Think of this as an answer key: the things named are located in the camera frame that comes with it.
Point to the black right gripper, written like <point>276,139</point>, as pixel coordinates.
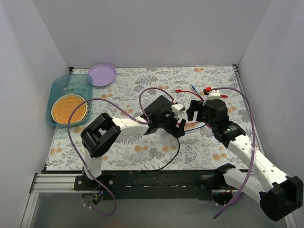
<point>199,112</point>

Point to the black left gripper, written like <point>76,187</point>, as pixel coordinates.
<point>173,123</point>

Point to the black network switch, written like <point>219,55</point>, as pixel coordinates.
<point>159,108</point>

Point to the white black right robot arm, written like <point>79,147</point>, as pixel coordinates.
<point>277,193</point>

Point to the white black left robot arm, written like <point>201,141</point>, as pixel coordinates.
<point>100,135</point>

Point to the floral patterned table mat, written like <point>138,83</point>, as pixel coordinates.
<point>136,88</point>

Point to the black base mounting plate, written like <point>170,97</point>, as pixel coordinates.
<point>171,184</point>

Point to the purple plastic plate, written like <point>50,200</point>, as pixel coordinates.
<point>102,75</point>

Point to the teal plastic tray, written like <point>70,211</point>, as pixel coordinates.
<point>75,84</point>

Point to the orange woven round coaster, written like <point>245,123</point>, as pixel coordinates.
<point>65,105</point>

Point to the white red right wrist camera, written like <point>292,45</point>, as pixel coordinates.
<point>211,94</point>

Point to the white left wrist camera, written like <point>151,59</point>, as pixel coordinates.
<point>177,109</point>

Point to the aluminium frame rail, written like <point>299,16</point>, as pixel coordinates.
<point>53,183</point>

